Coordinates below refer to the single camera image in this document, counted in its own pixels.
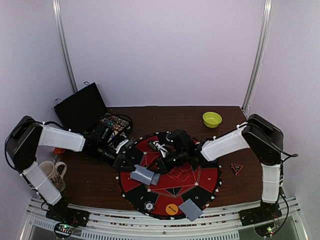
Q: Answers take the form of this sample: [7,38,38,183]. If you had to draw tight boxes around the white ceramic mug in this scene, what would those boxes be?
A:
[39,161,67,193]

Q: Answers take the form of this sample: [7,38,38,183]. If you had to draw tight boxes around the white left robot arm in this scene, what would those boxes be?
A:
[4,115,130,222]

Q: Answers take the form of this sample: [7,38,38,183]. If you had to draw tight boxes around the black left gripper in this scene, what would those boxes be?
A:
[94,142,136,171]

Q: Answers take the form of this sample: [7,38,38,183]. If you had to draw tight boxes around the orange plastic bowl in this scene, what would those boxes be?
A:
[53,147,66,155]

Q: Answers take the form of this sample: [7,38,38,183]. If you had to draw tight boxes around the round red black poker mat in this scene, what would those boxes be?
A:
[118,131,222,220]

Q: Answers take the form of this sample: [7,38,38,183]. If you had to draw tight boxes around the top row poker chips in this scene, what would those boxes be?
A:
[100,113,131,132]

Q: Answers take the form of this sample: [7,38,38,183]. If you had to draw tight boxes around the red black triangle token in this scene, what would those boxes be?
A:
[230,163,244,176]

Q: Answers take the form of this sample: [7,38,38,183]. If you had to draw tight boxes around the grey playing card deck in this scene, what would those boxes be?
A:
[129,164,161,186]

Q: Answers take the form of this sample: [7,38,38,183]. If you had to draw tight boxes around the right aluminium corner post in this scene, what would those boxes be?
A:
[241,0,273,117]

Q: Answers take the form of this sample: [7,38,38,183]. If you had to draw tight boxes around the left aluminium corner post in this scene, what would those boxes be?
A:
[52,0,78,94]

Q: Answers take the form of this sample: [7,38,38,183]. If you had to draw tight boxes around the aluminium front rail frame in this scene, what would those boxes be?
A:
[17,196,312,240]

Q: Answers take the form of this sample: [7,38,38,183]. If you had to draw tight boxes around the dealt blue-backed playing cards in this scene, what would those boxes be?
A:
[178,199,203,222]

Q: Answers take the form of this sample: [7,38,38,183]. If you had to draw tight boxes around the orange big blind button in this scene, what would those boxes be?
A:
[165,203,179,216]

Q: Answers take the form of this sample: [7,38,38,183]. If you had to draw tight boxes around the green plastic bowl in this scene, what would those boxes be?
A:
[202,111,223,129]

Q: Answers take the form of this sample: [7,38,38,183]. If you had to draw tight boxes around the black poker chip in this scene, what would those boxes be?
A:
[144,201,155,212]

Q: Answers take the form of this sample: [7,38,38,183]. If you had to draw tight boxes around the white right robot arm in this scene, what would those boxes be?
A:
[147,114,284,221]

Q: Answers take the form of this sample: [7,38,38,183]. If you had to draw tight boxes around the aluminium corner post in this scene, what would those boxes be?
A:
[241,0,273,117]
[52,0,78,94]

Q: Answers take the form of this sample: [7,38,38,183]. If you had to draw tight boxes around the black poker chip case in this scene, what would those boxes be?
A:
[53,82,133,145]

